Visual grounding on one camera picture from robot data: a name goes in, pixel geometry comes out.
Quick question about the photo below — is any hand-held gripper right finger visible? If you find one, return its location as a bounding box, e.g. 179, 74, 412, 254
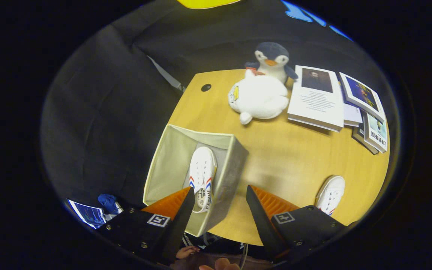
246, 185, 348, 262

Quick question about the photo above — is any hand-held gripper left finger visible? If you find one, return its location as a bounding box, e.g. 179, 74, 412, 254
96, 186, 195, 265

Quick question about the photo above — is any beige fabric storage box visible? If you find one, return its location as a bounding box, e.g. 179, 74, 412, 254
143, 124, 249, 237

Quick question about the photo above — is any white canvas shoe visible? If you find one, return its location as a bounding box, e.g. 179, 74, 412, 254
315, 175, 346, 216
188, 146, 218, 213

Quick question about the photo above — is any blue cloth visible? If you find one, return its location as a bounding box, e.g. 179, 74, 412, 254
98, 194, 120, 215

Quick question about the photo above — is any blue picture screen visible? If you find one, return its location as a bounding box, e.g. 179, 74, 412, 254
68, 199, 107, 230

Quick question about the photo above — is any white plush duck toy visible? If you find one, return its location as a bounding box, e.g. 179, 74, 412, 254
228, 69, 290, 125

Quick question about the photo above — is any white book with portrait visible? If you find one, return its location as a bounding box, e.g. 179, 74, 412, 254
287, 65, 345, 132

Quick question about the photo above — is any dark book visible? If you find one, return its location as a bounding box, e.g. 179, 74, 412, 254
352, 126, 380, 155

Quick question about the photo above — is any thin white book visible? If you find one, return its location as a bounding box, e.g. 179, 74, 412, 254
342, 101, 363, 127

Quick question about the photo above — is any book with pale teal cover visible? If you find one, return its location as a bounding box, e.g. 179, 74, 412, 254
362, 112, 388, 153

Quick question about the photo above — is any book with blue cover picture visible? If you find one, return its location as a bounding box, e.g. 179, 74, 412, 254
339, 72, 386, 122

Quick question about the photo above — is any navy plush penguin toy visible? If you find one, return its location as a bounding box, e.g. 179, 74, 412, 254
245, 42, 299, 84

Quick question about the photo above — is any grey cable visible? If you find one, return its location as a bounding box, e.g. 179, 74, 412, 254
240, 244, 249, 270

